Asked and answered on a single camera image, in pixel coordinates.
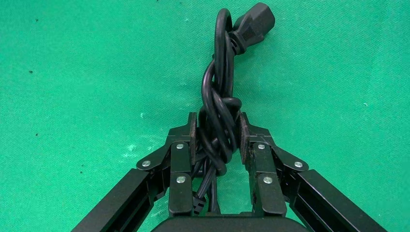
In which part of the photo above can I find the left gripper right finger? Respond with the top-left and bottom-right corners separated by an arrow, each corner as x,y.
238,112 -> 389,232

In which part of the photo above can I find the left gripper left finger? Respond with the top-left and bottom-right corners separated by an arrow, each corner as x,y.
71,112 -> 198,232

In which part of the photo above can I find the black power cable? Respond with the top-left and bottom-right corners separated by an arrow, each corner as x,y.
190,2 -> 276,215

